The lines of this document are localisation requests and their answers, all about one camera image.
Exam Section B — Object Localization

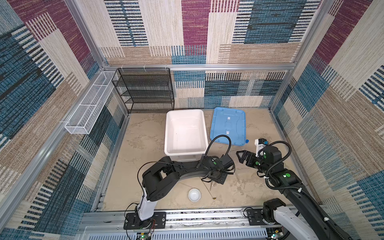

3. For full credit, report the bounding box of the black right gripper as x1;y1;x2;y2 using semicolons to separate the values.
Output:
235;150;272;175

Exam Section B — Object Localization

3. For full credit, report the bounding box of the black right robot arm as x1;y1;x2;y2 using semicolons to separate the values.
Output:
236;139;352;240

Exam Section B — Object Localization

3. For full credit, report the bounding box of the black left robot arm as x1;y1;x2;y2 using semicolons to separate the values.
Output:
136;135;236;221

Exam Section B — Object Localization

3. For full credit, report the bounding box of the small white ceramic dish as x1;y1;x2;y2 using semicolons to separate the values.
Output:
188;189;202;202

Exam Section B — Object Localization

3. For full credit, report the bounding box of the blue plastic bin lid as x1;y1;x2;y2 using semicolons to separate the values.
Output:
210;107;247;146

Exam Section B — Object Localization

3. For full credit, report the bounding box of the white plastic storage bin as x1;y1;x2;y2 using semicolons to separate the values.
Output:
164;109;209;162

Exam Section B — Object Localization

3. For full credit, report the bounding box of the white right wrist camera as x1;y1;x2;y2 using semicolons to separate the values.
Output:
255;138;268;156

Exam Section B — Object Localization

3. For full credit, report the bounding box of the aluminium front rail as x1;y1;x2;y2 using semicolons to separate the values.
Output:
77;205;301;232

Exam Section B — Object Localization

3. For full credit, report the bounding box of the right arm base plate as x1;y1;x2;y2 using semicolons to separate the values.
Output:
245;208;278;226

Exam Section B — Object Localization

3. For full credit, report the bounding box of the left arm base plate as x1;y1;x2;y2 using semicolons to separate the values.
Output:
123;212;167;230

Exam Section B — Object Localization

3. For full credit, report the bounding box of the black wire shelf rack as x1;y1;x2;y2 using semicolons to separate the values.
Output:
112;68;175;114

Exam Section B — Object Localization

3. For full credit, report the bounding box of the white wire mesh basket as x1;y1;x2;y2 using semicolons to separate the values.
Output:
65;71;115;135

